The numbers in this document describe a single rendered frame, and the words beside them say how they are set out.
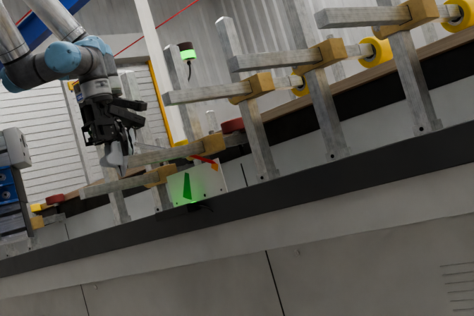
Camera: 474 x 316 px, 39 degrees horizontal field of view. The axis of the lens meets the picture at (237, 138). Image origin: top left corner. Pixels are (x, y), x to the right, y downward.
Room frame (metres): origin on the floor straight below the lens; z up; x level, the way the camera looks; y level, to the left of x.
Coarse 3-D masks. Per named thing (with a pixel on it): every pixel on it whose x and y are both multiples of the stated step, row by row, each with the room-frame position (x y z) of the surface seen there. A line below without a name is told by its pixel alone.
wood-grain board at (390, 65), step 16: (464, 32) 1.48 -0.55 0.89; (432, 48) 1.54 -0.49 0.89; (448, 48) 1.51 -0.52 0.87; (384, 64) 1.64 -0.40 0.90; (352, 80) 1.72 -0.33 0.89; (368, 80) 1.69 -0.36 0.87; (304, 96) 1.85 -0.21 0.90; (272, 112) 1.95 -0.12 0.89; (288, 112) 1.91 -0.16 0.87; (128, 176) 2.60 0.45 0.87; (48, 208) 3.14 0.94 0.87
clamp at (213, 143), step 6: (204, 138) 1.89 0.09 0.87; (210, 138) 1.88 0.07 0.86; (216, 138) 1.89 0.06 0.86; (222, 138) 1.91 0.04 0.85; (186, 144) 1.96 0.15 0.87; (204, 144) 1.90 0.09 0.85; (210, 144) 1.88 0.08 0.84; (216, 144) 1.89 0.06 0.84; (222, 144) 1.90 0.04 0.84; (210, 150) 1.88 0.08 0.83; (216, 150) 1.88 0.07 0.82; (204, 156) 1.94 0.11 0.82
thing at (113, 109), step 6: (108, 108) 1.72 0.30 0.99; (114, 108) 1.72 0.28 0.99; (120, 108) 1.73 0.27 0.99; (114, 114) 1.72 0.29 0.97; (120, 114) 1.73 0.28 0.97; (126, 114) 1.74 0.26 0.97; (132, 114) 1.75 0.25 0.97; (126, 120) 1.75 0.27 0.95; (132, 120) 1.75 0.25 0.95; (138, 120) 1.76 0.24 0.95; (144, 120) 1.77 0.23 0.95; (132, 126) 1.78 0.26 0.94; (138, 126) 1.77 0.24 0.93
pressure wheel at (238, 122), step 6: (234, 120) 1.97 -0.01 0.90; (240, 120) 1.98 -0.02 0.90; (222, 126) 2.00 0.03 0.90; (228, 126) 1.98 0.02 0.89; (234, 126) 1.97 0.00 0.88; (240, 126) 1.98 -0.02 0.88; (228, 132) 1.98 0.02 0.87; (234, 132) 2.00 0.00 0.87; (240, 132) 2.01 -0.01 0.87; (240, 150) 2.01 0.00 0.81
